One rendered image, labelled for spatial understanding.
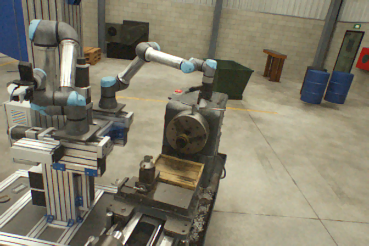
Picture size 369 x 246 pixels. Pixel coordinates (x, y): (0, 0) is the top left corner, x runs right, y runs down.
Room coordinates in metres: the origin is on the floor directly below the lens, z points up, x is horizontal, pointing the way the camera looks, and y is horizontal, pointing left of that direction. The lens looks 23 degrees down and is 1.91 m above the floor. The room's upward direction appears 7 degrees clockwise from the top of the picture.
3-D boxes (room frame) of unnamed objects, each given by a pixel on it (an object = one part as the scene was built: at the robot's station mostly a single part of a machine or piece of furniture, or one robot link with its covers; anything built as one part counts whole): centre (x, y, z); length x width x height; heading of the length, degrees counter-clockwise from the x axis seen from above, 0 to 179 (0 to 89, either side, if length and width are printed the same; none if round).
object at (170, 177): (1.55, 0.02, 0.89); 0.36 x 0.30 x 0.04; 77
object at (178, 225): (1.15, 0.11, 0.90); 0.47 x 0.30 x 0.06; 77
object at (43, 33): (1.42, 0.80, 1.54); 0.15 x 0.12 x 0.55; 106
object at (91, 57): (9.19, 3.77, 0.22); 1.25 x 0.86 x 0.44; 6
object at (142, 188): (1.24, 0.17, 0.99); 0.20 x 0.10 x 0.05; 167
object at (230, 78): (6.90, -0.94, 0.43); 1.34 x 0.94 x 0.85; 15
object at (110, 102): (1.95, 0.63, 1.21); 0.15 x 0.15 x 0.10
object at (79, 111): (1.45, 0.68, 1.33); 0.13 x 0.12 x 0.14; 106
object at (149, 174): (1.22, 0.17, 1.07); 0.07 x 0.07 x 0.10; 77
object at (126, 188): (1.20, 0.12, 0.95); 0.43 x 0.17 x 0.05; 77
